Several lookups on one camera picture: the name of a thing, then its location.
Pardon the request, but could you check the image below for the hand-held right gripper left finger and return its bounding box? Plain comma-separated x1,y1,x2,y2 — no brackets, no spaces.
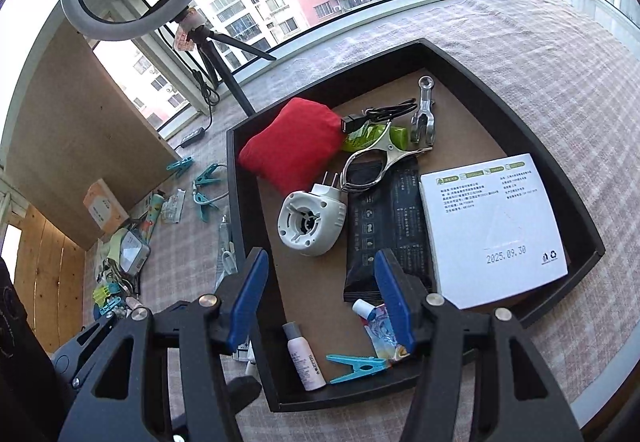
57,247,271,442

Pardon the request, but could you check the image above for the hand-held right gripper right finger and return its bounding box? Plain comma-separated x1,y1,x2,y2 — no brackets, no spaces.
374,248,586,442

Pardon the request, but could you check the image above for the small blue-white tube sachet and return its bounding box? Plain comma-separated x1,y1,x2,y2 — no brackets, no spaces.
351,298,418,365

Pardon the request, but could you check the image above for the black tray container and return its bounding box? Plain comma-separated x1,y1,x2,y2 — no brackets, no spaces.
226,38,606,414

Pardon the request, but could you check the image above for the black wet wipes packet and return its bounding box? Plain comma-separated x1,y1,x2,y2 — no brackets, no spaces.
342,157,436,305

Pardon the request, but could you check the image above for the teal clothespin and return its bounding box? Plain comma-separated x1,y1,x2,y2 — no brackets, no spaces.
192,192,221,223
166,154,195,178
194,163,226,188
326,353,390,384

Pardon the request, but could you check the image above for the white plug-in repellent device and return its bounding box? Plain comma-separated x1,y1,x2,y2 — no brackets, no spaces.
277,170,348,258

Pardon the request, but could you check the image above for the white box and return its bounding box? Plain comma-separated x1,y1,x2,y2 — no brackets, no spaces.
419,153,570,310

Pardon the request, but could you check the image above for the silver metal clip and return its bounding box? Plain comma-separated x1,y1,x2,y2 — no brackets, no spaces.
340,119,433,190
410,76,438,145

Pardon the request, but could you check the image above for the green tube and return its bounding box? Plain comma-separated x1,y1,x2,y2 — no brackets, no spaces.
341,119,412,153

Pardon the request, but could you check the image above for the red cloth pouch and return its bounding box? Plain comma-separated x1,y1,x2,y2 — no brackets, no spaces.
237,97,347,195

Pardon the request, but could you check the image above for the black USB cable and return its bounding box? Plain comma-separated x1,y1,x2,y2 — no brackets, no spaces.
340,98,420,135

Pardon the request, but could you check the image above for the clear printed sachet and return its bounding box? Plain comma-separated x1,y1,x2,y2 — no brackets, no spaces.
161,189,186,224

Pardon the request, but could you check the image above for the grey metal tin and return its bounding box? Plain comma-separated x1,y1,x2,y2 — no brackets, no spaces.
119,228,152,275

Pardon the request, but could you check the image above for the colourful printed tube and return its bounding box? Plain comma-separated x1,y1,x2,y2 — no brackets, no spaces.
142,190,166,243

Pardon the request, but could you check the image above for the yellow-green cloth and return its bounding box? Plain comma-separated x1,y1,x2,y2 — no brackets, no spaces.
102,227,128,268

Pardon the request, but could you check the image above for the orange tissue pack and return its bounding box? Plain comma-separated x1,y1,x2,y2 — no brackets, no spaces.
82,178,132,240

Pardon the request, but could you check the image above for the brown cardboard board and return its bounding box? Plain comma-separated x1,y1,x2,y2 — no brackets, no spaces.
0,19,183,253

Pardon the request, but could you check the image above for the black tripod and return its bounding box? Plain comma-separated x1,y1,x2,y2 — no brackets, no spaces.
172,7,278,115

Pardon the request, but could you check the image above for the short white USB cable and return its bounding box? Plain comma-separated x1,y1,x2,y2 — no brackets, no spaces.
215,204,238,293

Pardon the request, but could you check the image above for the wooden wall panel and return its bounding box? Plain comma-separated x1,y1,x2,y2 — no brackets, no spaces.
12,204,86,353

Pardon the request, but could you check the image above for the white looped USB cable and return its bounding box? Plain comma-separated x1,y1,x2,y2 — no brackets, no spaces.
192,179,231,208

